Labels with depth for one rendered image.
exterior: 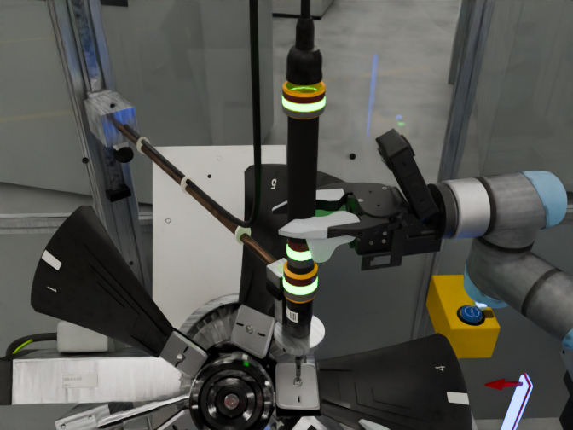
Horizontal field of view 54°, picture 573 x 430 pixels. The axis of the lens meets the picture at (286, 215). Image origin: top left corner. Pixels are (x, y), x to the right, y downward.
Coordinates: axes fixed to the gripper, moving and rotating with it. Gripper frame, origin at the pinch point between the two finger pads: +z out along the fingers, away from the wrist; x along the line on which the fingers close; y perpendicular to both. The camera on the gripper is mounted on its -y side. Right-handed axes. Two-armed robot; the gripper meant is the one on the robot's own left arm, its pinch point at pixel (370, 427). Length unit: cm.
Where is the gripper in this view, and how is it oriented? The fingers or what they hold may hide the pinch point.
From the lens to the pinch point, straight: 85.4
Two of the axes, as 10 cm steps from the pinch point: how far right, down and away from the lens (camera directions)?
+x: 0.9, 7.7, 6.3
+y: -7.8, 4.5, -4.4
